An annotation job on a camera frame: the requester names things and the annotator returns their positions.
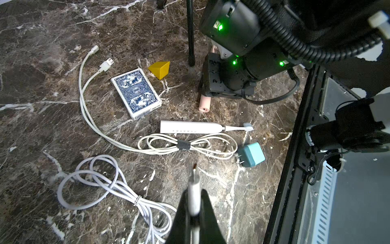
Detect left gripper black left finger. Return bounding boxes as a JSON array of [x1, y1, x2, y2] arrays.
[[165, 190, 191, 244]]

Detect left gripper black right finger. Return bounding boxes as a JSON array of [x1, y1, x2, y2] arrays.
[[199, 189, 226, 244]]

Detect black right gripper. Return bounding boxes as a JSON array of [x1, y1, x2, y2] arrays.
[[201, 45, 293, 99]]

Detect pink electric toothbrush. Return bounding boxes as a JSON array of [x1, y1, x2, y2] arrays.
[[199, 44, 219, 113]]

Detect white charging cable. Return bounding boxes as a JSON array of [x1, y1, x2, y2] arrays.
[[78, 45, 238, 161]]

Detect teal wall charger cube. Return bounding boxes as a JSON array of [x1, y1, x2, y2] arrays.
[[237, 142, 266, 168]]

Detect white thin cable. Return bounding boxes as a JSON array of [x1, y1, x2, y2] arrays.
[[57, 154, 202, 244]]

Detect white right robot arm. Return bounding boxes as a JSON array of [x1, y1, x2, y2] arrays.
[[200, 1, 390, 153]]

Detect white electric toothbrush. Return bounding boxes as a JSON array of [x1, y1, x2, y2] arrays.
[[160, 121, 254, 134]]

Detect black music stand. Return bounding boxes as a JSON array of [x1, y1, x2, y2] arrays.
[[155, 0, 196, 67]]

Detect yellow block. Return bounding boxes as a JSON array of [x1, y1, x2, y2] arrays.
[[148, 62, 170, 80]]

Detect blue playing card box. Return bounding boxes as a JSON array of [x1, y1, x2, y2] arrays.
[[111, 68, 162, 120]]

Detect black front rail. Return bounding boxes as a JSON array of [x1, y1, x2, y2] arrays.
[[263, 65, 390, 244]]

